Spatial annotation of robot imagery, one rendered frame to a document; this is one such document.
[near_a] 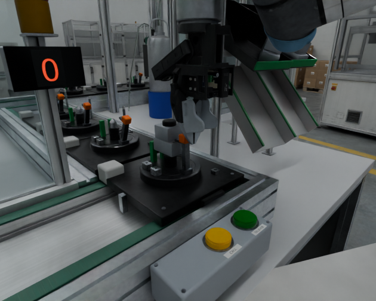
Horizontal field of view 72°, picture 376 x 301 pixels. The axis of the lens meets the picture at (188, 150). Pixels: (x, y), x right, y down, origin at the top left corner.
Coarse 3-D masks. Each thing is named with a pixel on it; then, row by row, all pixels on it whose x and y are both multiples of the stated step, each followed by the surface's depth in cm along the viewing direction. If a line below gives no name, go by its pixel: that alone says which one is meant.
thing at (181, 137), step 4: (180, 136) 52; (176, 140) 54; (180, 140) 52; (184, 140) 51; (184, 144) 52; (188, 144) 53; (184, 148) 52; (188, 148) 53; (184, 152) 53; (188, 152) 53; (184, 156) 53; (188, 156) 53; (184, 160) 53; (188, 160) 54; (184, 164) 54; (188, 164) 54; (184, 168) 54; (188, 168) 54
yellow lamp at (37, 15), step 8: (16, 0) 41; (24, 0) 40; (32, 0) 41; (40, 0) 41; (16, 8) 41; (24, 8) 41; (32, 8) 41; (40, 8) 42; (48, 8) 43; (24, 16) 41; (32, 16) 41; (40, 16) 42; (48, 16) 43; (24, 24) 42; (32, 24) 42; (40, 24) 42; (48, 24) 43; (24, 32) 42; (32, 32) 42; (40, 32) 43; (48, 32) 43
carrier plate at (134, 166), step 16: (144, 160) 66; (208, 160) 66; (128, 176) 58; (208, 176) 58; (224, 176) 58; (240, 176) 58; (128, 192) 51; (144, 192) 51; (160, 192) 51; (176, 192) 51; (192, 192) 51; (208, 192) 51; (144, 208) 47; (160, 208) 46; (176, 208) 46; (192, 208) 49; (160, 224) 44
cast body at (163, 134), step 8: (168, 120) 55; (160, 128) 54; (168, 128) 53; (176, 128) 54; (160, 136) 55; (168, 136) 53; (176, 136) 55; (160, 144) 55; (168, 144) 53; (176, 144) 54; (168, 152) 54; (176, 152) 54
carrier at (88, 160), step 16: (112, 128) 73; (64, 144) 74; (80, 144) 77; (96, 144) 71; (112, 144) 71; (128, 144) 71; (144, 144) 77; (80, 160) 67; (96, 160) 66; (128, 160) 67
